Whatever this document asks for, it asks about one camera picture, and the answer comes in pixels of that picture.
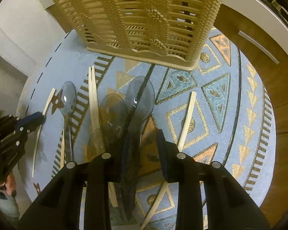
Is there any clear grey spoon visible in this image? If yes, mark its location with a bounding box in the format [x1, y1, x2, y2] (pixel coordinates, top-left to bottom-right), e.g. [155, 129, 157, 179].
[99, 94, 127, 150]
[60, 81, 77, 163]
[121, 76, 155, 221]

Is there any single wooden chopstick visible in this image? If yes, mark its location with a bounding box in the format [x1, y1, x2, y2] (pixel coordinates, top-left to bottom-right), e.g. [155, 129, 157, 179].
[140, 91, 197, 230]

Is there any wooden chopstick short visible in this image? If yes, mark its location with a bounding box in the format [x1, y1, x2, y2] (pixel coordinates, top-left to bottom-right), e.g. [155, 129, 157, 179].
[60, 130, 65, 169]

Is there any person's left hand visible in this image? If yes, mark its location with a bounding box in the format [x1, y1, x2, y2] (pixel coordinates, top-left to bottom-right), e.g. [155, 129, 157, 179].
[0, 172, 17, 196]

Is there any blue patterned table mat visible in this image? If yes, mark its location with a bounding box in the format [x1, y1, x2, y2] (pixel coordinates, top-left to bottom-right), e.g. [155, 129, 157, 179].
[17, 29, 276, 229]

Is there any beige plastic utensil basket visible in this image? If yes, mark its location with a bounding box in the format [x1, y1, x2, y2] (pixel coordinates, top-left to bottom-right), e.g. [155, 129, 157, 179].
[43, 0, 229, 72]

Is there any silver drawer handle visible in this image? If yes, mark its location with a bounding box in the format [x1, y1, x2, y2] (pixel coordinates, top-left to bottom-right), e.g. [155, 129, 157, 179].
[238, 31, 279, 65]

